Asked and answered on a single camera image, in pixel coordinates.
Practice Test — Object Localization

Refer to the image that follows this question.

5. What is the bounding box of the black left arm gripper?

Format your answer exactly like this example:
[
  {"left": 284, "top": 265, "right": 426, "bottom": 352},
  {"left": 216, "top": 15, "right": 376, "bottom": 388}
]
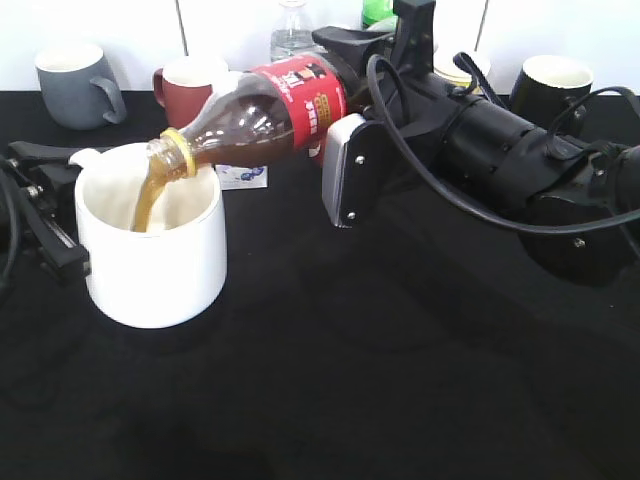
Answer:
[{"left": 1, "top": 141, "right": 90, "bottom": 285}]

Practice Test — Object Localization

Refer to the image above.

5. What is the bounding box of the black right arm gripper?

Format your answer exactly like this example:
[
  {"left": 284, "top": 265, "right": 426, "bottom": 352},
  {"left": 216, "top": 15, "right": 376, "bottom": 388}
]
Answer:
[{"left": 311, "top": 0, "right": 481, "bottom": 171}]

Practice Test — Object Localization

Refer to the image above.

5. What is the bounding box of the red label cola bottle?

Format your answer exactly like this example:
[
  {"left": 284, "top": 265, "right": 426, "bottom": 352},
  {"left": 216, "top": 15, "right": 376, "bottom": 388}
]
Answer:
[{"left": 146, "top": 53, "right": 351, "bottom": 181}]

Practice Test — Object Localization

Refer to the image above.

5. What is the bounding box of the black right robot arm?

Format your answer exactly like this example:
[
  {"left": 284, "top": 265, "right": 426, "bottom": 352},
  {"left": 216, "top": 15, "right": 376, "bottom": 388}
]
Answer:
[{"left": 313, "top": 1, "right": 639, "bottom": 287}]

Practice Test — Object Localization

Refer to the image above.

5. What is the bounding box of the green sprite bottle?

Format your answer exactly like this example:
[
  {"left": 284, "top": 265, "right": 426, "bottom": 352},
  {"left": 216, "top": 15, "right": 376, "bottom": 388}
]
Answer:
[{"left": 361, "top": 0, "right": 397, "bottom": 32}]

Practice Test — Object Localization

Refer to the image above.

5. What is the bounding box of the transparent glass cup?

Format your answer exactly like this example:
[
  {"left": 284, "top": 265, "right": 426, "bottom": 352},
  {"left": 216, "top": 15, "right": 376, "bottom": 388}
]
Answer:
[{"left": 270, "top": 0, "right": 325, "bottom": 62}]

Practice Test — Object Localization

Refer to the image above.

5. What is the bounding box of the yellow rimmed white cup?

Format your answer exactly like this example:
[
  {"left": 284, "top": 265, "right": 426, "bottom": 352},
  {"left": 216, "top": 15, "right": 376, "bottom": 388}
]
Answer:
[{"left": 433, "top": 49, "right": 491, "bottom": 95}]

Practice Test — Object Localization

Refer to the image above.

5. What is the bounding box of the grey ceramic mug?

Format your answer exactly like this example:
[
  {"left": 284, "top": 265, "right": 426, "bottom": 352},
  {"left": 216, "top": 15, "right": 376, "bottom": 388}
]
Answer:
[{"left": 35, "top": 43, "right": 127, "bottom": 130}]

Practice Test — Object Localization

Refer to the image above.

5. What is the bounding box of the white ceramic mug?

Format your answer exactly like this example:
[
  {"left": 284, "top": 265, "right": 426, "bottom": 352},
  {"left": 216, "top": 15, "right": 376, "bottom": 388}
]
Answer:
[{"left": 69, "top": 143, "right": 227, "bottom": 329}]

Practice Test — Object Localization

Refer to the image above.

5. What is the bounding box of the red ceramic mug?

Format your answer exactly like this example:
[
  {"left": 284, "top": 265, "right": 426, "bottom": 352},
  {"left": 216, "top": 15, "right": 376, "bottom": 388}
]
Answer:
[{"left": 152, "top": 56, "right": 229, "bottom": 129}]

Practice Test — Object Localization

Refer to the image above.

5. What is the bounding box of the white blueberry milk carton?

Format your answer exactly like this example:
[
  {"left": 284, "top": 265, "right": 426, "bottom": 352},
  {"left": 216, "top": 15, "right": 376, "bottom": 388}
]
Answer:
[{"left": 215, "top": 165, "right": 268, "bottom": 191}]

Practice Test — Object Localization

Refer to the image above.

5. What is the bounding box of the black ceramic mug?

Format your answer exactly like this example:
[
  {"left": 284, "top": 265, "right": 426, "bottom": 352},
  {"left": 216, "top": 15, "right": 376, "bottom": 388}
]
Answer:
[{"left": 509, "top": 55, "right": 594, "bottom": 130}]

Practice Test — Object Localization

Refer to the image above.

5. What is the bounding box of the black table mat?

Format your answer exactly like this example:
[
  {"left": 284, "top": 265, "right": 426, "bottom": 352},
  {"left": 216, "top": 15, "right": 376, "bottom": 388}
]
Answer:
[{"left": 0, "top": 89, "right": 640, "bottom": 480}]

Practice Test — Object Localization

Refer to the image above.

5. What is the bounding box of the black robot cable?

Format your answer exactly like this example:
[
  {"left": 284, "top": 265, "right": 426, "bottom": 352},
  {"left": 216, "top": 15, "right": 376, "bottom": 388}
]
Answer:
[{"left": 365, "top": 52, "right": 640, "bottom": 236}]

